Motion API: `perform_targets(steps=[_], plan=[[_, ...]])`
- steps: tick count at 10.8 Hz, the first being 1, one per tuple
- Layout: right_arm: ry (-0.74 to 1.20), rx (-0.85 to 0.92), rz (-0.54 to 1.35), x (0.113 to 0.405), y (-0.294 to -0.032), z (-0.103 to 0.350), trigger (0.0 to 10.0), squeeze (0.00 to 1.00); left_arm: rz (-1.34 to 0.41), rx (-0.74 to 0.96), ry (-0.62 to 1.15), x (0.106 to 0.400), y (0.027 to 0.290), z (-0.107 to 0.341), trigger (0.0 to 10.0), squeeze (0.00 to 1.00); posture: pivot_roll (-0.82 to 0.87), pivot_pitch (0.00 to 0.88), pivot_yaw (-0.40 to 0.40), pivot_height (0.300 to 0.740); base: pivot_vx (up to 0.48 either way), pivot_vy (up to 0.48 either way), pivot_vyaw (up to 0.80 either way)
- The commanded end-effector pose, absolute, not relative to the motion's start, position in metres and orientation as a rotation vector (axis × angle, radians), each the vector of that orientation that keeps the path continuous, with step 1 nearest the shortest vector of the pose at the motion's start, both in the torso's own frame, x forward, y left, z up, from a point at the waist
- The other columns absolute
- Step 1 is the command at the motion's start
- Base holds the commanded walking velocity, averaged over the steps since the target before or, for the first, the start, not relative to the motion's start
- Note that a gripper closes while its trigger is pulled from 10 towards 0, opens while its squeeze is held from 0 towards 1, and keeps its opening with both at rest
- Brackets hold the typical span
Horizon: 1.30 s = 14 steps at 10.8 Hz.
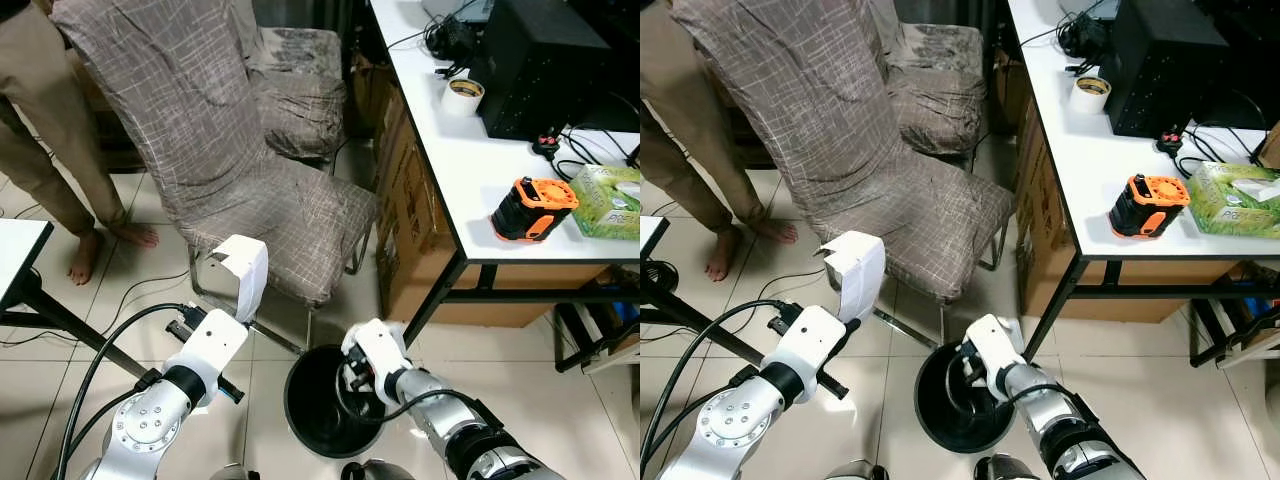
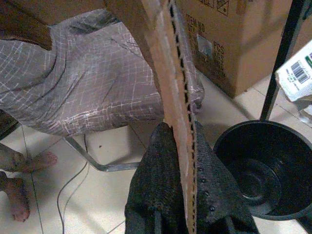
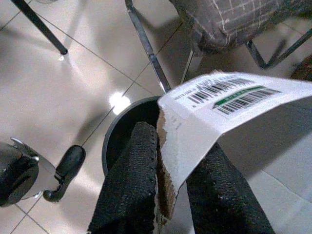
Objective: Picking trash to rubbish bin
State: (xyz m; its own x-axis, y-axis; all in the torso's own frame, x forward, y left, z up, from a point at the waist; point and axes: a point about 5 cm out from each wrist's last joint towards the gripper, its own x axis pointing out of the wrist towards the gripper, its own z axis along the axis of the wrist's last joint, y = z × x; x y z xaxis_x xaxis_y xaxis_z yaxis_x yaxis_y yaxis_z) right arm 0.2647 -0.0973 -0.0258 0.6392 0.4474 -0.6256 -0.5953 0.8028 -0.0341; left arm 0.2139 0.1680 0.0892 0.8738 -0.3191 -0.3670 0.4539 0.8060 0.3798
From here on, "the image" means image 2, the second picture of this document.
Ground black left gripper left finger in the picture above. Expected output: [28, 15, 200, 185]
[125, 121, 190, 234]

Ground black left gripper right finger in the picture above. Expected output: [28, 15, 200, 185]
[192, 121, 259, 234]

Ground brown cardboard sheet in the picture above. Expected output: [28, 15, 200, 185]
[104, 0, 198, 234]

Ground dark round rubbish bin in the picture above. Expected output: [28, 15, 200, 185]
[213, 119, 312, 221]

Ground person's bare foot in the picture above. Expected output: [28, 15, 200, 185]
[0, 143, 58, 174]
[0, 170, 31, 222]

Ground person's grey checked shorts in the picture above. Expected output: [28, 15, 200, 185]
[0, 8, 204, 137]

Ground white carton with barcode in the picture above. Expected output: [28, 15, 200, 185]
[275, 40, 312, 103]

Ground grey desk with black legs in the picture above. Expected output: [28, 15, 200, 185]
[259, 0, 312, 121]

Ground large printed cardboard box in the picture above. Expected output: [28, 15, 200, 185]
[175, 0, 312, 98]

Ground chrome chair frame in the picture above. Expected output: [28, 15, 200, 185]
[64, 136, 147, 173]

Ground grey floor cable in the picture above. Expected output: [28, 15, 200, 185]
[57, 160, 89, 234]

